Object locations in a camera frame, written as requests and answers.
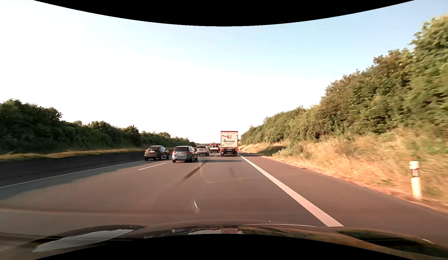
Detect dry grass bank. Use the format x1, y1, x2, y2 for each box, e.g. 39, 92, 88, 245
239, 128, 448, 216

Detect white box lorry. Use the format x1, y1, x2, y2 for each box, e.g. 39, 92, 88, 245
220, 131, 239, 157

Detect row of green bushes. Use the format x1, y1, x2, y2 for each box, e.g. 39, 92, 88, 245
240, 14, 448, 146

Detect grey concrete barrier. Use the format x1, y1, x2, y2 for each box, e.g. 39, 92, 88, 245
0, 150, 147, 183

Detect car's own bonnet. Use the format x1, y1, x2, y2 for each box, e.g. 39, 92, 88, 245
0, 221, 448, 260

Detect dark hatchback car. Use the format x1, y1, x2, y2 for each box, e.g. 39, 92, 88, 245
144, 145, 170, 161

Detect dry grass median strip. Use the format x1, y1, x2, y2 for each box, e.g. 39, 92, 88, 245
0, 148, 149, 163

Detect row of dark trees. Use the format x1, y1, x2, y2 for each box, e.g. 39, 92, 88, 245
0, 98, 197, 155

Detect white marker post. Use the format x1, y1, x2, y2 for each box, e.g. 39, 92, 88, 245
409, 160, 423, 200

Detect grey asphalt road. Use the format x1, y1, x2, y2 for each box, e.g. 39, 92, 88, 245
0, 151, 448, 249

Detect grey estate car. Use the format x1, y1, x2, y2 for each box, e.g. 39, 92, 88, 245
172, 145, 198, 163

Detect road markings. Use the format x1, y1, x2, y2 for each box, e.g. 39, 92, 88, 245
0, 153, 344, 228

